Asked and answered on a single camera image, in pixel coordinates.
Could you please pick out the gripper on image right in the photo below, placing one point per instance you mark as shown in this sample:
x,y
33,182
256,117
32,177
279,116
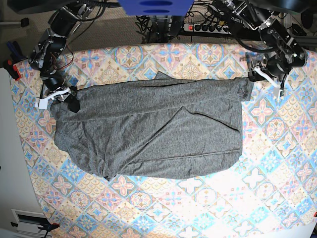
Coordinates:
x,y
271,68

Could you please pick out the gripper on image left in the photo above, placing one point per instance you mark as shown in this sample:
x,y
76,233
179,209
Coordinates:
x,y
55,88

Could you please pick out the grey t-shirt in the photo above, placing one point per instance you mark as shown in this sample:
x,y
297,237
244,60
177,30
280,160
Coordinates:
x,y
163,128

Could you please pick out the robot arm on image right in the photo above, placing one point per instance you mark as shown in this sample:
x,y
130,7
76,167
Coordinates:
x,y
271,32

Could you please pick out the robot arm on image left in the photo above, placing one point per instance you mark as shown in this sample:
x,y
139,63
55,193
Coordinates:
x,y
52,44

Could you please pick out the white power strip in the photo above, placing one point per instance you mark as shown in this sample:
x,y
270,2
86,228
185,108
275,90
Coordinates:
x,y
218,29

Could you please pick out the red black clamp left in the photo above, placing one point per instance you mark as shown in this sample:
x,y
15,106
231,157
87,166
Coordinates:
x,y
11,68

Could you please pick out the patterned tablecloth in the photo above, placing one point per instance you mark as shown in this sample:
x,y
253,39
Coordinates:
x,y
272,187

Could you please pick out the black orange clamp bottom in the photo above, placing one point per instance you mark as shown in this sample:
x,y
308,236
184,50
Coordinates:
x,y
48,227

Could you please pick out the white vent panel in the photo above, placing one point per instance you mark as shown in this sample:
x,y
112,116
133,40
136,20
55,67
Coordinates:
x,y
27,223

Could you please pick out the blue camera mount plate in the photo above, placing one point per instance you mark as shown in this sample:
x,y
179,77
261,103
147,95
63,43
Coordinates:
x,y
156,7

